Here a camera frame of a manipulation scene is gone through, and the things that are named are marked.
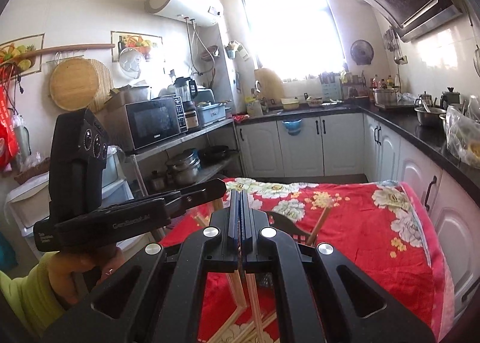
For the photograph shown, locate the chopsticks pair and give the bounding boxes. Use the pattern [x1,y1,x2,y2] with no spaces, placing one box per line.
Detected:
[193,213,209,228]
[208,306,246,343]
[245,274,264,343]
[226,271,247,310]
[231,311,277,343]
[306,199,335,246]

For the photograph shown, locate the green sleeve forearm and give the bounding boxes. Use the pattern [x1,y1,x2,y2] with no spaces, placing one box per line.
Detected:
[1,252,65,337]

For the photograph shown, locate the person left hand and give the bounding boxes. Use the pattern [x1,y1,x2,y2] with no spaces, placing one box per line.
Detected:
[47,247,125,308]

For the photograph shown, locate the black microwave oven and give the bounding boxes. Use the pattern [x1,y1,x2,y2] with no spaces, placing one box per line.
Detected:
[104,95,187,153]

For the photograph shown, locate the round bamboo board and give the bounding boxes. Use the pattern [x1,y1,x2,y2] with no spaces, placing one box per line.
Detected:
[49,58,114,113]

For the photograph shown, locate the red floral tablecloth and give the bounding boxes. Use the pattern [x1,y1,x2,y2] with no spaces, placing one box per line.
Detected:
[160,177,455,342]

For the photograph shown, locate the black plastic utensil basket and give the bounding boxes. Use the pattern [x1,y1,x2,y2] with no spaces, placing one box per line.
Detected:
[266,211,312,246]

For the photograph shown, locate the wooden rolling pin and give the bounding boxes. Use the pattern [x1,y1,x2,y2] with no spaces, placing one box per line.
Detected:
[0,43,116,66]

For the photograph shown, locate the stacked steel pots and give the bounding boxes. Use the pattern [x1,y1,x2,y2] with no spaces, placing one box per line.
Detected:
[165,149,201,186]

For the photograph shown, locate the black blender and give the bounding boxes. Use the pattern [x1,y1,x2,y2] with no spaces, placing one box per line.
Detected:
[174,77,199,131]

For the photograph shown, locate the fruit picture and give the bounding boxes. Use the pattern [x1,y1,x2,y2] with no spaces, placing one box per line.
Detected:
[111,30,164,62]

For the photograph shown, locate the black frying pan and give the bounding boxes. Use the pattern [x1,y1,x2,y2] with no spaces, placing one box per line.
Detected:
[198,145,238,165]

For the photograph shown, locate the blue dish tub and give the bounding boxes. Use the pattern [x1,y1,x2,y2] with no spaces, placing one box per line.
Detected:
[196,103,226,126]

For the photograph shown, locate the white water heater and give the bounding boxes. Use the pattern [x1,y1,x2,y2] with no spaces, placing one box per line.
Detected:
[144,0,224,27]

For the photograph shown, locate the blue hanging basin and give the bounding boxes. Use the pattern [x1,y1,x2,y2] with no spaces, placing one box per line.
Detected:
[281,119,303,136]

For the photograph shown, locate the wooden cutting board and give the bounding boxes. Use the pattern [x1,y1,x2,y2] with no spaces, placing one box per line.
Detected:
[254,68,285,104]

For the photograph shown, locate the steel stock pot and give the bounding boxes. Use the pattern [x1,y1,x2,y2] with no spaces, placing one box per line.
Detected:
[373,88,397,106]

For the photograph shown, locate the steel mixing bowl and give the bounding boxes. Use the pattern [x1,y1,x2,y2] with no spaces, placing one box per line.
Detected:
[414,108,447,128]

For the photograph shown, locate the clear plastic bag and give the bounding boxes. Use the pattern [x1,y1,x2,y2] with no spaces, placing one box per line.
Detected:
[445,95,480,169]

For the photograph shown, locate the wall fan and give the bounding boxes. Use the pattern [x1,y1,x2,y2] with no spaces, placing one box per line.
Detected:
[350,39,374,66]

